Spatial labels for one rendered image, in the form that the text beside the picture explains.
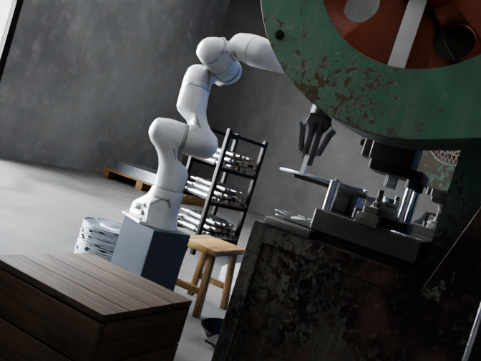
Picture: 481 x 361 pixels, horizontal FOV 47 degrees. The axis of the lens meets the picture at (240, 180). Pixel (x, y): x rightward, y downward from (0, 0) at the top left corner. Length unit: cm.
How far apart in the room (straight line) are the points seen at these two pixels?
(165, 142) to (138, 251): 39
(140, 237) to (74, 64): 531
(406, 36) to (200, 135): 90
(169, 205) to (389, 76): 99
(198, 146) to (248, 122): 724
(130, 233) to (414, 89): 116
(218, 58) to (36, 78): 488
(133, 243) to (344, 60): 104
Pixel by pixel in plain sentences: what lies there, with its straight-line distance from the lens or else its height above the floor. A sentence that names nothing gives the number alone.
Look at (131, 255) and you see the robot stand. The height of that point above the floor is 33.
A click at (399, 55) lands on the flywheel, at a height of 111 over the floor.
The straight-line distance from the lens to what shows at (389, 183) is 175.
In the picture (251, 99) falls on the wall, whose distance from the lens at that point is 929.
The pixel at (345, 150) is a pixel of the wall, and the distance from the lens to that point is 865.
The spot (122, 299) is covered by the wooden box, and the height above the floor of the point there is 35.
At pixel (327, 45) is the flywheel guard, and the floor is 110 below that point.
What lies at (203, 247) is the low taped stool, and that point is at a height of 32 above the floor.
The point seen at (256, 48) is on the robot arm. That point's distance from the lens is 201.
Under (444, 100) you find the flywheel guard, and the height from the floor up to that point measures 103.
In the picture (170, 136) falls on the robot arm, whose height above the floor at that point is 78.
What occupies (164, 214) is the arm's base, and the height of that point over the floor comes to 50.
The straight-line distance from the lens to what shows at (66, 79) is 713.
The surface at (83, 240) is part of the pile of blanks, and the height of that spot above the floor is 20.
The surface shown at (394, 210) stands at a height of 76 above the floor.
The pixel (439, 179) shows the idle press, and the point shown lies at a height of 97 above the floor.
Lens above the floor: 78
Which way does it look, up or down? 2 degrees down
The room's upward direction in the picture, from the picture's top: 17 degrees clockwise
